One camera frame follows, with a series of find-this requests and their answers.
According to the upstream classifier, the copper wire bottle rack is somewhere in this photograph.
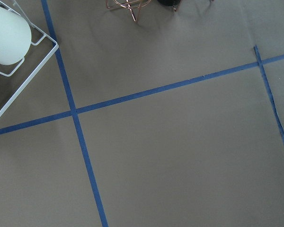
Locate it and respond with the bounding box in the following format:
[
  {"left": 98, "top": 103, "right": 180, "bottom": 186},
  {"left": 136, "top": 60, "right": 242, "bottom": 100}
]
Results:
[{"left": 106, "top": 0, "right": 215, "bottom": 23}]

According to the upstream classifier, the green wine bottle front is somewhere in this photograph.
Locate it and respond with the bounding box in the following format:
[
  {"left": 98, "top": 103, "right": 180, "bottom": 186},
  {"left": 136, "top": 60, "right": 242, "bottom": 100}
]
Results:
[{"left": 158, "top": 0, "right": 181, "bottom": 6}]

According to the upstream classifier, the white cup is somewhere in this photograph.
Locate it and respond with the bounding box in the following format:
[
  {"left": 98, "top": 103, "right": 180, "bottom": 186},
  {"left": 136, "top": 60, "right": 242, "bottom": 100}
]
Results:
[{"left": 0, "top": 7, "right": 32, "bottom": 65}]

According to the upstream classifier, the white wire cup rack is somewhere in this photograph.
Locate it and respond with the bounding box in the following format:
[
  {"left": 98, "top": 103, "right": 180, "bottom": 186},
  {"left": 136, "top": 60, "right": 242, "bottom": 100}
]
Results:
[{"left": 0, "top": 0, "right": 57, "bottom": 128}]

